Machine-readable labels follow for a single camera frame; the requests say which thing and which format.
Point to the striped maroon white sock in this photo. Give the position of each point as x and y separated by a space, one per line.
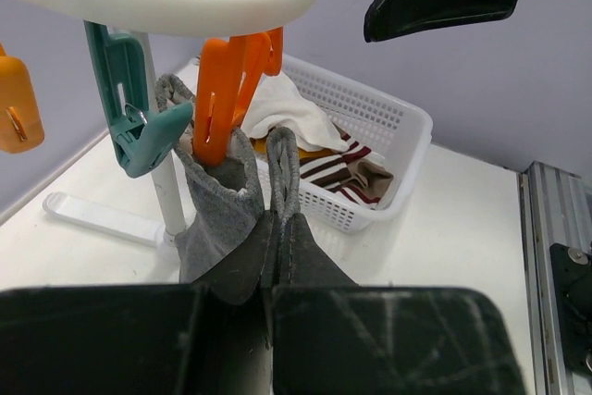
351 174

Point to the aluminium rail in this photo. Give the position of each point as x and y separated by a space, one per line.
556 225

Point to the white clothes rack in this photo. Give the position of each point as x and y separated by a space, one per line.
150 212

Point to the mustard yellow sock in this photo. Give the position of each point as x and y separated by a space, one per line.
285 151

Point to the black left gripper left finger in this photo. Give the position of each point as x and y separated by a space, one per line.
207 337

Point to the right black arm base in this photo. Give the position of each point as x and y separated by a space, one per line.
571 270

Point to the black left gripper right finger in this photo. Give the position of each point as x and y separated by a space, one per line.
333 336

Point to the orange clip holding sock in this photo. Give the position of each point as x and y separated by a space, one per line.
228 75

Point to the teal clip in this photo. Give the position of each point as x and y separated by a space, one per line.
141 138

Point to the grey sock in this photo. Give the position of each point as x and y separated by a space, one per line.
284 172
228 202

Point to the white plastic basket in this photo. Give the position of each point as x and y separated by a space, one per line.
397 132

